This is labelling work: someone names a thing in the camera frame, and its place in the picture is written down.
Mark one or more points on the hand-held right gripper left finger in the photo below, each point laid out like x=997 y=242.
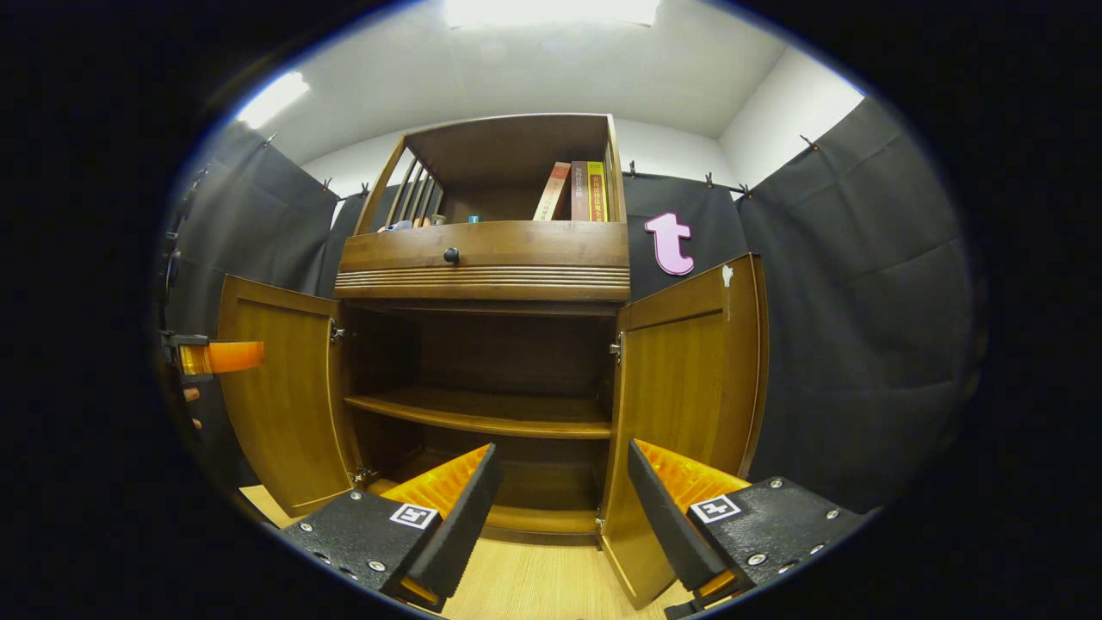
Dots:
x=469 y=517

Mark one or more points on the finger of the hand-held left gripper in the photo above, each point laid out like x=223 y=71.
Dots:
x=232 y=356

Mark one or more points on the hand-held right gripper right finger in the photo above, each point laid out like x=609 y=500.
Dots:
x=663 y=517

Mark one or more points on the wooden cabinet door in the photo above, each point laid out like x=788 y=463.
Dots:
x=275 y=396
x=680 y=387

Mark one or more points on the wooden inner shelf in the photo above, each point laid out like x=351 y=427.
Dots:
x=491 y=415

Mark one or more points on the blue cloth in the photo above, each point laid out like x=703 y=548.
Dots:
x=396 y=226

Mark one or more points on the black round drawer knob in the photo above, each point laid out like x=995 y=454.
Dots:
x=451 y=255

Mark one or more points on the ceiling light strip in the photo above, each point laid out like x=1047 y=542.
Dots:
x=273 y=99

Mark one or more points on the black backdrop cloth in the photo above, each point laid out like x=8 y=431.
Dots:
x=861 y=344

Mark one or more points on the yellow spine book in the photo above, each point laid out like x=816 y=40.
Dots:
x=597 y=191

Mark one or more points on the red and white book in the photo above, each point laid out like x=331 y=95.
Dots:
x=553 y=191

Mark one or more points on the brown spine book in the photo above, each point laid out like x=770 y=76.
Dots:
x=579 y=191

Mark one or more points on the ceiling light panel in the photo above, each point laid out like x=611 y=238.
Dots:
x=551 y=10

